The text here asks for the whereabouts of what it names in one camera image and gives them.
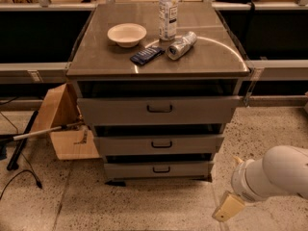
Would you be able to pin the grey bottom drawer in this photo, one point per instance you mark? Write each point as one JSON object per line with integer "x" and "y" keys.
{"x": 198, "y": 169}

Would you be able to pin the silver crushed drink can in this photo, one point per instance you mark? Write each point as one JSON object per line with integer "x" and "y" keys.
{"x": 182, "y": 45}

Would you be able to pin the grey metal drawer cabinet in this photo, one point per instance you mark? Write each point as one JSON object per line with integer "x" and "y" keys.
{"x": 102, "y": 69}

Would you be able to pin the brown cardboard box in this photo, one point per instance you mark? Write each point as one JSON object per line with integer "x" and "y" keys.
{"x": 59, "y": 109}

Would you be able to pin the grey middle drawer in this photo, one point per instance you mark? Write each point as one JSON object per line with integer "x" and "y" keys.
{"x": 158, "y": 145}

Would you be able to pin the grey drawer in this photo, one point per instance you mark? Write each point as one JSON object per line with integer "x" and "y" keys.
{"x": 158, "y": 145}
{"x": 198, "y": 169}
{"x": 160, "y": 111}

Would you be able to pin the black bar on floor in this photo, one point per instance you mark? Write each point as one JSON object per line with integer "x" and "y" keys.
{"x": 13, "y": 165}

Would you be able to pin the silver and black pole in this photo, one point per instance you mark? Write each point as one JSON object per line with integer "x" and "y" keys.
{"x": 40, "y": 132}

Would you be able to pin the grey top drawer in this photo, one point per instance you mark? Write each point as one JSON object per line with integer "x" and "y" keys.
{"x": 160, "y": 111}

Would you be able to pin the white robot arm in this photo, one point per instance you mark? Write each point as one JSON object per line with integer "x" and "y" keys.
{"x": 283, "y": 170}

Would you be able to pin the dark blue snack packet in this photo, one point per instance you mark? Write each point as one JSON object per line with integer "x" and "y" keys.
{"x": 147, "y": 55}

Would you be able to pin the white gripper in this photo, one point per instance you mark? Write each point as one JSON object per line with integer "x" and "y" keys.
{"x": 240, "y": 179}

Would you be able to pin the white paper bowl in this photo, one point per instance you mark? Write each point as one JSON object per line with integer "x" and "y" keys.
{"x": 127, "y": 35}

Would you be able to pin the clear plastic water bottle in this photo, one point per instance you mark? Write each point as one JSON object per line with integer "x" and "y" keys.
{"x": 168, "y": 11}

